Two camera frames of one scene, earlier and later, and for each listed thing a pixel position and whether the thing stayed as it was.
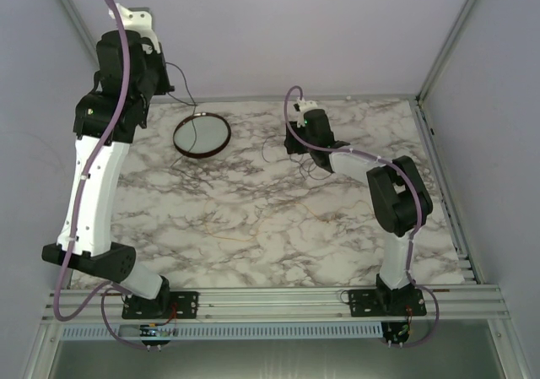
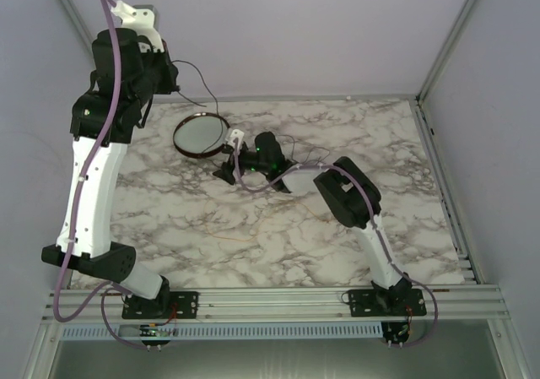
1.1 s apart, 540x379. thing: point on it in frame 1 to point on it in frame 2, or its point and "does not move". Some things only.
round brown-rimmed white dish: x=202 y=135 does not move
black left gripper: x=159 y=60 does not move
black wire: x=195 y=104 to x=202 y=105
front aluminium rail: x=477 y=301 does not move
